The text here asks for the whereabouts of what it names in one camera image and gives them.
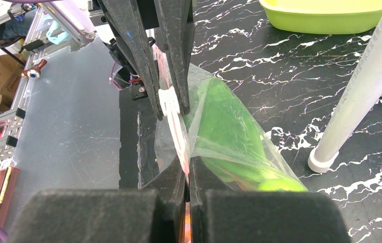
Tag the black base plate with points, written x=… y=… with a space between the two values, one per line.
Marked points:
x=137 y=160

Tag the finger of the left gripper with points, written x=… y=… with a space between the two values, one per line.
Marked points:
x=129 y=21
x=177 y=31

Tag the fake bok choy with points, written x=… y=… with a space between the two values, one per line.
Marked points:
x=231 y=134

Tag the white PVC pipe frame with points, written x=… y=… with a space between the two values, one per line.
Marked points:
x=361 y=93

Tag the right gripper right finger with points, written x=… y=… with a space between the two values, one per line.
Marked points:
x=220 y=214

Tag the clear zip top bag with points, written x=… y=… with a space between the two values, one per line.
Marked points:
x=217 y=134

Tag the cardboard box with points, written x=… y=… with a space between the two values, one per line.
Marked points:
x=10 y=75

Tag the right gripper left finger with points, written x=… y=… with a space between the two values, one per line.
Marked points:
x=154 y=213

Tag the green plastic tray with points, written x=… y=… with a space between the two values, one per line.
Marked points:
x=323 y=16

